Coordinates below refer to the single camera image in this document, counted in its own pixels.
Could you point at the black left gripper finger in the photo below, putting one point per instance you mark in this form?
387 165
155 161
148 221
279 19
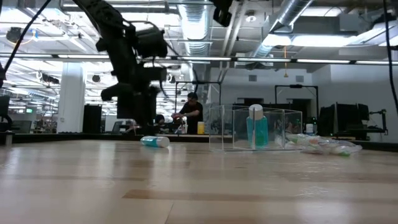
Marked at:
146 109
124 105

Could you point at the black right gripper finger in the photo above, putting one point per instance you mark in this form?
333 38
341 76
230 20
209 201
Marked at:
225 14

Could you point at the teal mouthwash bottle white cap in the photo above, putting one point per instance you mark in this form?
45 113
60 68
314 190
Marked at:
257 130
152 142

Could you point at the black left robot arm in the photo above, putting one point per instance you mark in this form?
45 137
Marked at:
102 15

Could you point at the black robot station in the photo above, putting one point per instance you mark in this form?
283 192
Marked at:
345 119

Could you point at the person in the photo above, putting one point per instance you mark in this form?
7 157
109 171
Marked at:
192 112
160 119

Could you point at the black cabinet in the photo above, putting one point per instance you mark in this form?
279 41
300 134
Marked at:
92 119

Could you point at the white pillar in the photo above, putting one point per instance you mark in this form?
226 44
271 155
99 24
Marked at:
71 99

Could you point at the yellow white canister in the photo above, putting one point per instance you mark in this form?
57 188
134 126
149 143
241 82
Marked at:
201 128

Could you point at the black overhead light bar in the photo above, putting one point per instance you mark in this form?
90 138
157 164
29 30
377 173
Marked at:
264 59

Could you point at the green exit sign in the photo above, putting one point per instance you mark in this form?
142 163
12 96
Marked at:
29 110

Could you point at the black office chair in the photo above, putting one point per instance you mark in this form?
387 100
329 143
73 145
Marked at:
3 105

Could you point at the small white bottle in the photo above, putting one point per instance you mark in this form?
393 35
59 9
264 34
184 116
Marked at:
309 129

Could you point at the silver ventilation duct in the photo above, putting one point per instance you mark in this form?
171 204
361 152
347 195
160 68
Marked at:
289 12
196 25

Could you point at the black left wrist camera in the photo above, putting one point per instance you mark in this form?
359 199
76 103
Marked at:
152 42

